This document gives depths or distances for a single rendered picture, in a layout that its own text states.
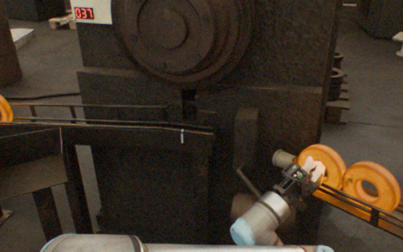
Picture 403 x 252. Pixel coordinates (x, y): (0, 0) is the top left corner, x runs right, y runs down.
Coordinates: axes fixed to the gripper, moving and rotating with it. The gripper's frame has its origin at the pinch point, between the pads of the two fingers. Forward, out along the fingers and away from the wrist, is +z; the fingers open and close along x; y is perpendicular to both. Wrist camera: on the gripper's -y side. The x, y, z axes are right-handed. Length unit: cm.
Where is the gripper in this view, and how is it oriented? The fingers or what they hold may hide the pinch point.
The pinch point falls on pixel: (321, 164)
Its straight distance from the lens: 124.2
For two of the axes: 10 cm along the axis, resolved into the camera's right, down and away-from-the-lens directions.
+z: 7.3, -5.8, 3.6
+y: -2.6, -7.3, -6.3
